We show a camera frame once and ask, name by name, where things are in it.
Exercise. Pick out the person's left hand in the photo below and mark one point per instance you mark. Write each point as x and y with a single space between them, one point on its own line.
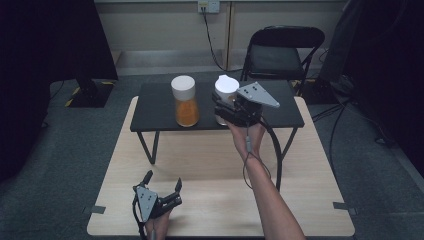
158 226

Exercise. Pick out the white wall socket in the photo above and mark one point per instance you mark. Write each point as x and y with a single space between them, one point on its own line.
208 6

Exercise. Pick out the black stand base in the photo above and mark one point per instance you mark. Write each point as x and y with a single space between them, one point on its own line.
320 93
90 95

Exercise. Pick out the dark curtain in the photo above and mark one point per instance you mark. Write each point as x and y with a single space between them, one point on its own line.
40 66
390 66

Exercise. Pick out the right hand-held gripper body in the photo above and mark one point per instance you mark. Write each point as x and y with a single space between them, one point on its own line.
253 96

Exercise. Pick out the black folding chair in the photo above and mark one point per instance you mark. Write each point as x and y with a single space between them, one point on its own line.
275 60

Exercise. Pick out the grey tape strip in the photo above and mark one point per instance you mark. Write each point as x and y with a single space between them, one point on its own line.
343 206
96 209

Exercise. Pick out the black shelf with metal legs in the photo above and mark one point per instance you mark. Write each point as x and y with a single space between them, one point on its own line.
156 106

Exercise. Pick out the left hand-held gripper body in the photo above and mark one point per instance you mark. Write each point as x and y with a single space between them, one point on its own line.
146 201

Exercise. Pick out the orange jar with white lid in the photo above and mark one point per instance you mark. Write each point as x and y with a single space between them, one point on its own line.
185 103

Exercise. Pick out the person's right hand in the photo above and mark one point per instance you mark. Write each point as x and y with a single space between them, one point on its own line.
248 136

